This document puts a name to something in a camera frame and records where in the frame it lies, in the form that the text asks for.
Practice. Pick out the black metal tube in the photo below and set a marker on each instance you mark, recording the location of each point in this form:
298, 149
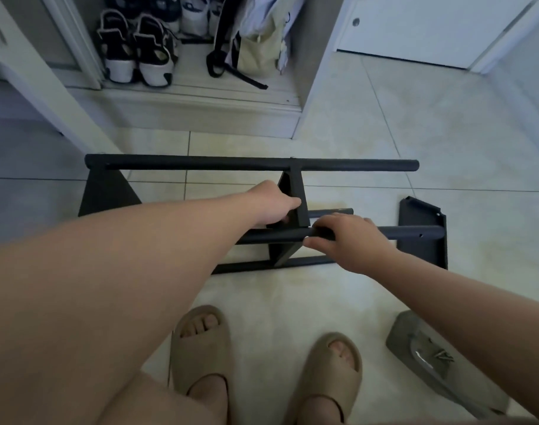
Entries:
411, 232

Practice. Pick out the person's right hand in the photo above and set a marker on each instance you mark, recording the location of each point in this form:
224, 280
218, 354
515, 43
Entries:
356, 245

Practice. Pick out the black metal side panel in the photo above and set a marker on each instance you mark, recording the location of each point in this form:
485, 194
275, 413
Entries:
422, 254

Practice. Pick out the person's left forearm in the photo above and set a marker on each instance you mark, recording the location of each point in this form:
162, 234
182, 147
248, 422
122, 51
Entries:
119, 278

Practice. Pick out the black and white sneaker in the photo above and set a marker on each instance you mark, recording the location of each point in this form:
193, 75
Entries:
116, 48
154, 53

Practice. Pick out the grey plastic hardware bag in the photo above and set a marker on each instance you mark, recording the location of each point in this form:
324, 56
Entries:
411, 345

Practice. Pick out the person's leg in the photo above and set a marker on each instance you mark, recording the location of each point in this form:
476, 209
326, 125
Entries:
172, 407
318, 413

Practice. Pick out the beige tote bag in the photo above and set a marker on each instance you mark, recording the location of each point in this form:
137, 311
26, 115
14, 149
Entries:
260, 53

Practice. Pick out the white cabinet door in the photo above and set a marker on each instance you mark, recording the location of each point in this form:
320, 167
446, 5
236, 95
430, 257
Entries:
39, 79

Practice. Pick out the person's right thumb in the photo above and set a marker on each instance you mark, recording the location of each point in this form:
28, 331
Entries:
319, 247

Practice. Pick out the pile of dark screws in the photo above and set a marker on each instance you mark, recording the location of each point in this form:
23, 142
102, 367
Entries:
438, 354

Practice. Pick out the person's right leg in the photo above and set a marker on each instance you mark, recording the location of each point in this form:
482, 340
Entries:
318, 413

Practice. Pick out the person's right forearm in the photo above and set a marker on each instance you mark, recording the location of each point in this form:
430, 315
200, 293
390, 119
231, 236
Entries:
464, 314

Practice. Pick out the person's left leg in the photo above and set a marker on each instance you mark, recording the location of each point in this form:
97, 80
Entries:
172, 407

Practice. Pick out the person's left hand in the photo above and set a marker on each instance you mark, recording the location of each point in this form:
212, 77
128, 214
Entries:
269, 201

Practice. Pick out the white shoe cabinet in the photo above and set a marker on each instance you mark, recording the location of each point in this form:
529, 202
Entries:
198, 110

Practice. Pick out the person's left thumb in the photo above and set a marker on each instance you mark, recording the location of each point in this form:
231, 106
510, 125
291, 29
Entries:
290, 202

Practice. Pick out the beige foam slipper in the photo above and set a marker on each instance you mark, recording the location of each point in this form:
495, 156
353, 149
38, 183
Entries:
327, 371
203, 349

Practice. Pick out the white fabric bag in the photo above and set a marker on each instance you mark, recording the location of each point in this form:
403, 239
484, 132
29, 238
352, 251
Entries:
269, 6

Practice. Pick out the dark sneaker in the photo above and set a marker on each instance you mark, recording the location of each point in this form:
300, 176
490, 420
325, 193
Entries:
128, 2
165, 8

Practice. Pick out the black metal rack frame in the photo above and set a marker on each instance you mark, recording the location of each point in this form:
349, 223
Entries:
251, 164

